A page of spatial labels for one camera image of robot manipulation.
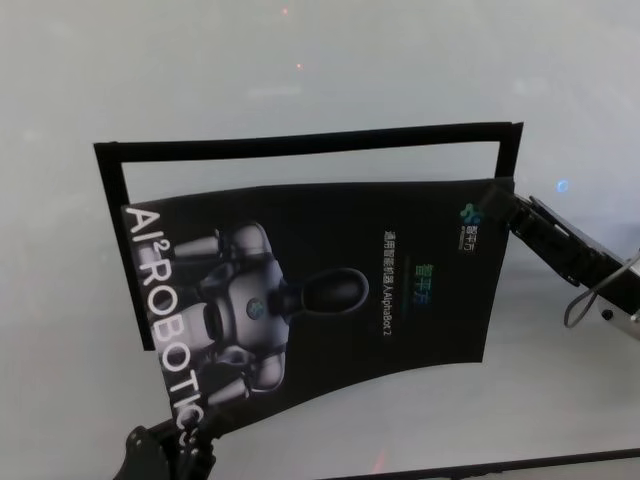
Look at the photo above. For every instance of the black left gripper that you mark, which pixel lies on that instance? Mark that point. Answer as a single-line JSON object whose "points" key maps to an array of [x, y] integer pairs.
{"points": [[160, 450]]}

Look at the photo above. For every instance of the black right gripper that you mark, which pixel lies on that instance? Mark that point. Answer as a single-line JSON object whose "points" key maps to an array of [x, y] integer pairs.
{"points": [[565, 245]]}

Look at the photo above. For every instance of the black robot print poster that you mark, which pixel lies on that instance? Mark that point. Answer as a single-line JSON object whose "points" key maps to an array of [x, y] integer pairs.
{"points": [[350, 275]]}

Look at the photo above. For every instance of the black table frame post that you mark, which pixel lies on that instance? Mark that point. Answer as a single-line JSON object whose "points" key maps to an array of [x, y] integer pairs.
{"points": [[509, 155]]}

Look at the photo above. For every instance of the black metal frame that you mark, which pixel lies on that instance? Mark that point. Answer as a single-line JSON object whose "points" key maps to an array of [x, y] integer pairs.
{"points": [[300, 142]]}

